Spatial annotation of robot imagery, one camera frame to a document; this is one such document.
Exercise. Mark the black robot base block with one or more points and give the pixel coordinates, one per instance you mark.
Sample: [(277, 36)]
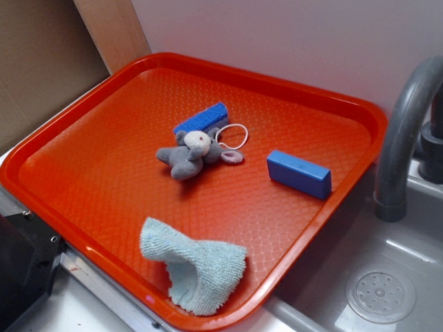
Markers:
[(30, 256)]

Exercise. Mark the light blue cloth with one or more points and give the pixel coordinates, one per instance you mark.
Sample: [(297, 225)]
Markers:
[(203, 273)]

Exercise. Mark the grey plush mouse toy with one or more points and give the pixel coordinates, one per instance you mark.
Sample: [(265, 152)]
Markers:
[(197, 148)]

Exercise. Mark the blue and white sponge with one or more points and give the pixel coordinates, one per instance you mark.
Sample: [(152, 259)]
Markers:
[(215, 116)]

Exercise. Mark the blue rectangular block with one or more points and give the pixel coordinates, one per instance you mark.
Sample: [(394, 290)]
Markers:
[(300, 174)]

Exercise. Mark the orange plastic tray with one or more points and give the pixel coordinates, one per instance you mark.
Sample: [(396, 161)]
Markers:
[(91, 173)]

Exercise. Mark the grey sink faucet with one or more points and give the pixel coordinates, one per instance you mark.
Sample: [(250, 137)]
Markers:
[(416, 121)]

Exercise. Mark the grey toy sink basin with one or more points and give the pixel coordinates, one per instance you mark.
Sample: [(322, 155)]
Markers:
[(364, 274)]

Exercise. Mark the light wooden board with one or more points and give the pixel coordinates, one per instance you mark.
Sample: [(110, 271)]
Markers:
[(116, 31)]

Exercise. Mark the brown cardboard panel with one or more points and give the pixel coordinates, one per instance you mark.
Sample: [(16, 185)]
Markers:
[(48, 60)]

